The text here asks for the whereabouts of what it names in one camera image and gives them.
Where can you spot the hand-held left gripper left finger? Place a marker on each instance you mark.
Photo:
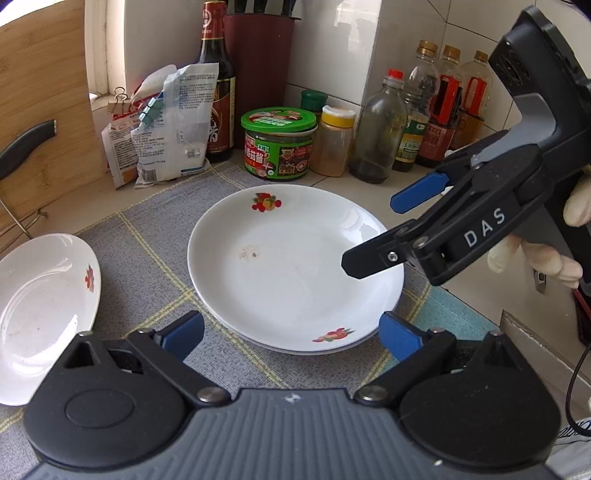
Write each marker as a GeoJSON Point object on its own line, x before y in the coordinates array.
{"type": "Point", "coordinates": [182, 334]}

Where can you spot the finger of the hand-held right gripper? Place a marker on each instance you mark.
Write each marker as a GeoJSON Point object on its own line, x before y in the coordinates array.
{"type": "Point", "coordinates": [415, 191]}
{"type": "Point", "coordinates": [369, 258]}

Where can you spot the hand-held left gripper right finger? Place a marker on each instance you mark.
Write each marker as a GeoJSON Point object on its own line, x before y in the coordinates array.
{"type": "Point", "coordinates": [399, 337]}

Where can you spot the white fruit-print plate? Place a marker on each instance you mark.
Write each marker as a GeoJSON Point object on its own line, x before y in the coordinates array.
{"type": "Point", "coordinates": [314, 353]}
{"type": "Point", "coordinates": [41, 314]}
{"type": "Point", "coordinates": [286, 277]}

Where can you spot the person's right hand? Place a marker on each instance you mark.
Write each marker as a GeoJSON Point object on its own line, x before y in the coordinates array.
{"type": "Point", "coordinates": [549, 263]}

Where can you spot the small green-label oil bottle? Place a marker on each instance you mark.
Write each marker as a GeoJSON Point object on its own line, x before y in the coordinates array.
{"type": "Point", "coordinates": [411, 143]}

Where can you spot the clear bottle with red cap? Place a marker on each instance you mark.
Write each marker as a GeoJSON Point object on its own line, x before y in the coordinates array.
{"type": "Point", "coordinates": [378, 129]}

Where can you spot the grey checked cloth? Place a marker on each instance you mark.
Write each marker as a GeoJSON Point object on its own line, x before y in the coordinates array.
{"type": "Point", "coordinates": [152, 258]}

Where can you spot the yellow-lid spice jar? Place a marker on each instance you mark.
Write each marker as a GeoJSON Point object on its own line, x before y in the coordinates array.
{"type": "Point", "coordinates": [337, 147]}

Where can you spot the small green-cap jar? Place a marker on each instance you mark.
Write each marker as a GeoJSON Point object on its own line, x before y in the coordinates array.
{"type": "Point", "coordinates": [314, 99]}

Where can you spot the green-lid sauce jar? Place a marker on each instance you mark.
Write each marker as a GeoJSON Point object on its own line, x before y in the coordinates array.
{"type": "Point", "coordinates": [277, 152]}

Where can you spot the orange and white bag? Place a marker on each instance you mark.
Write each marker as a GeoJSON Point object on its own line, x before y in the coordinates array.
{"type": "Point", "coordinates": [115, 152]}

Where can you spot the dark red knife block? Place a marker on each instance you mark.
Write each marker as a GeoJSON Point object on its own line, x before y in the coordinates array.
{"type": "Point", "coordinates": [258, 69]}

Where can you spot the white and blue bag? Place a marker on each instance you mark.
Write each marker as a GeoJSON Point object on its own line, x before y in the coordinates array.
{"type": "Point", "coordinates": [184, 129]}

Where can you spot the blue bag clip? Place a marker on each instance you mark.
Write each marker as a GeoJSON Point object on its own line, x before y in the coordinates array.
{"type": "Point", "coordinates": [152, 110]}

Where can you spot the dark soy sauce bottle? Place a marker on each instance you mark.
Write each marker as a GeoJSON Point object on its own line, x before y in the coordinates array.
{"type": "Point", "coordinates": [217, 69]}

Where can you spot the black binder clip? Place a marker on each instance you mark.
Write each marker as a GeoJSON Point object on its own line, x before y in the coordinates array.
{"type": "Point", "coordinates": [117, 100]}

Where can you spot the bamboo cutting board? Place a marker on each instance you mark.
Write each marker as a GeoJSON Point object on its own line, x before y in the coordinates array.
{"type": "Point", "coordinates": [46, 69]}

